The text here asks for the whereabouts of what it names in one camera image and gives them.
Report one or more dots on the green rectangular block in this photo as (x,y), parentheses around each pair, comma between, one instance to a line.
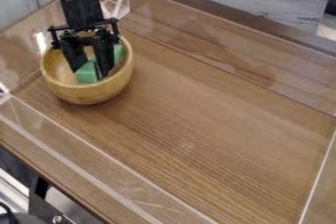
(89,73)

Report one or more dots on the clear acrylic tray wall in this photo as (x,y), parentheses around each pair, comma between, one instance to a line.
(219,138)

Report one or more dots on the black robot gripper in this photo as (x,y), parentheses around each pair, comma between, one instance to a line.
(106,34)

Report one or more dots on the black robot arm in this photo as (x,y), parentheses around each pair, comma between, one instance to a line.
(81,13)

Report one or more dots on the brown wooden bowl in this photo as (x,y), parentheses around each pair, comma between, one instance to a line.
(67,88)

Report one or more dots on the black table leg bracket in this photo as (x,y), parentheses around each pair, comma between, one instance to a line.
(39,207)

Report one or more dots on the clear acrylic triangular bracket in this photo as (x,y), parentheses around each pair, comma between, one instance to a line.
(115,9)

